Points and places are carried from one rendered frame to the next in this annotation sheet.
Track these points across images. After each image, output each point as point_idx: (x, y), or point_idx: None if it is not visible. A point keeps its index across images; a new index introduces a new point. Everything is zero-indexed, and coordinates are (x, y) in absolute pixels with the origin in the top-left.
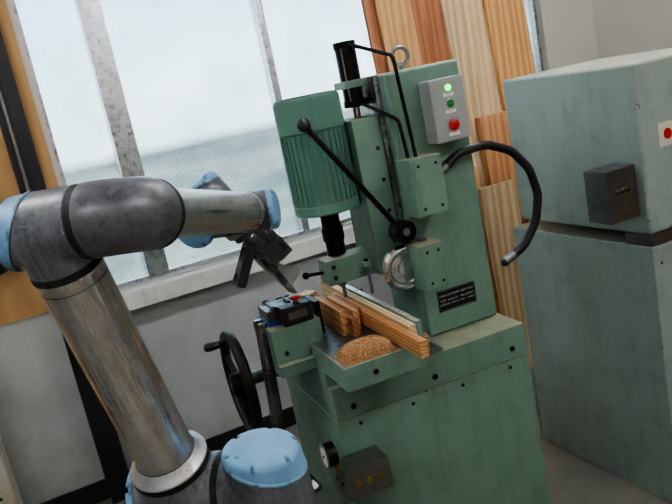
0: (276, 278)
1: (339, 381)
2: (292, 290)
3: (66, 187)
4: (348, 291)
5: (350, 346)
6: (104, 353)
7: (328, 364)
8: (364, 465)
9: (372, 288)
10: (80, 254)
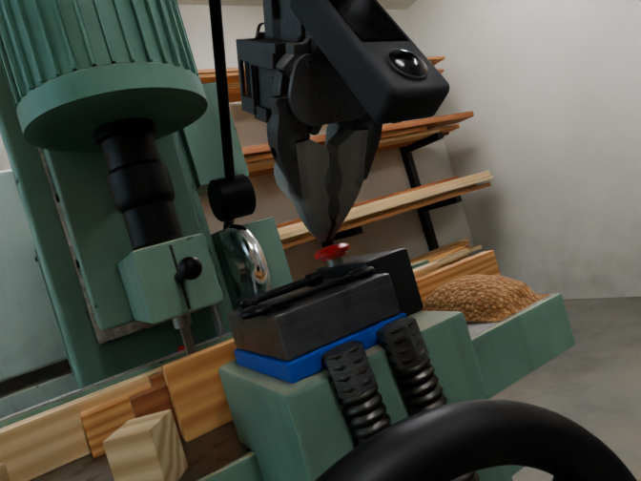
0: (348, 158)
1: (545, 350)
2: (345, 217)
3: None
4: (148, 371)
5: (499, 278)
6: None
7: (501, 347)
8: None
9: (221, 322)
10: None
